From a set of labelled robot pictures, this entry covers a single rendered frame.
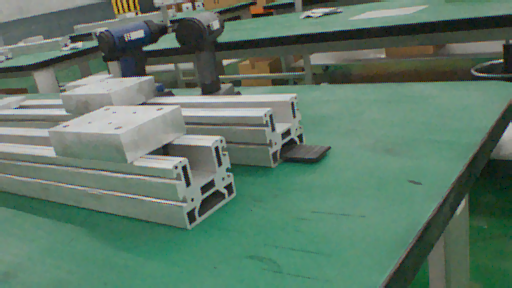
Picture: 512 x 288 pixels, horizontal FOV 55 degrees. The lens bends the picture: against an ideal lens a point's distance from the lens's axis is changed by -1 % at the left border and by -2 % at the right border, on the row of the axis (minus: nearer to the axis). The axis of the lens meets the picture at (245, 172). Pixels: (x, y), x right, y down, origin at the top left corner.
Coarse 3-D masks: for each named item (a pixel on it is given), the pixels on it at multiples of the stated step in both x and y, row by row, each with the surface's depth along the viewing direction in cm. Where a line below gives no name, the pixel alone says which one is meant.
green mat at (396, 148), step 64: (320, 128) 87; (384, 128) 81; (448, 128) 75; (0, 192) 88; (256, 192) 67; (320, 192) 63; (384, 192) 60; (0, 256) 63; (64, 256) 60; (128, 256) 57; (192, 256) 54; (256, 256) 52; (320, 256) 49; (384, 256) 47
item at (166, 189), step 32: (0, 128) 98; (32, 128) 92; (0, 160) 84; (32, 160) 76; (64, 160) 71; (160, 160) 60; (192, 160) 66; (224, 160) 65; (32, 192) 81; (64, 192) 74; (96, 192) 69; (128, 192) 64; (160, 192) 60; (192, 192) 60; (224, 192) 65; (192, 224) 61
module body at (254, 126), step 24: (192, 96) 91; (216, 96) 87; (240, 96) 83; (264, 96) 80; (288, 96) 77; (0, 120) 120; (24, 120) 113; (48, 120) 107; (192, 120) 79; (216, 120) 76; (240, 120) 74; (264, 120) 71; (288, 120) 77; (240, 144) 77; (264, 144) 74
